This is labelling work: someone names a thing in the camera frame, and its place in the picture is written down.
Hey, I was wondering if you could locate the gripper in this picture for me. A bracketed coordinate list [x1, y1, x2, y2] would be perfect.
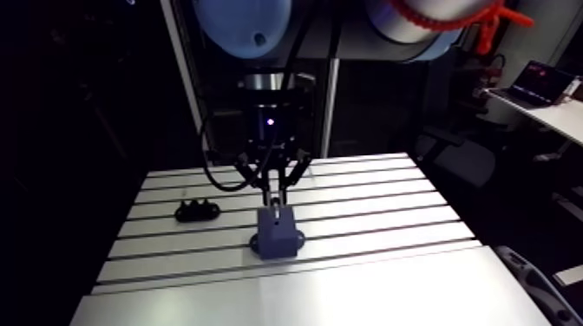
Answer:
[233, 89, 317, 207]

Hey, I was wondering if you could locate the dark blue-grey block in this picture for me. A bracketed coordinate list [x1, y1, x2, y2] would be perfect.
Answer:
[248, 205, 306, 261]

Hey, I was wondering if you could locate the black oval holder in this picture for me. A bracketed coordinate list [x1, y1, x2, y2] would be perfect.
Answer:
[174, 198, 222, 224]

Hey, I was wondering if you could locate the dark office chair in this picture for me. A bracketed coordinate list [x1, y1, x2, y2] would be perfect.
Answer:
[413, 126, 499, 189]

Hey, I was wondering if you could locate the laptop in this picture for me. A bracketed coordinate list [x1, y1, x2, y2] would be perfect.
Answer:
[488, 60, 583, 108]

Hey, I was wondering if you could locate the white desk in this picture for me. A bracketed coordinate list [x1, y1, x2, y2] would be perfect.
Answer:
[481, 88, 583, 147]

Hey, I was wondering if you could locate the black cable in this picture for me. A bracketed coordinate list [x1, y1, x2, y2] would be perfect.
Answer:
[198, 86, 262, 192]
[277, 0, 321, 107]

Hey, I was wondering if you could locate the white post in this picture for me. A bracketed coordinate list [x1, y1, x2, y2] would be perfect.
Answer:
[159, 0, 212, 153]

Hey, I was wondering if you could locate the orange-red cable wrap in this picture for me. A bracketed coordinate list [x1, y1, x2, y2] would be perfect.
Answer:
[388, 0, 535, 56]

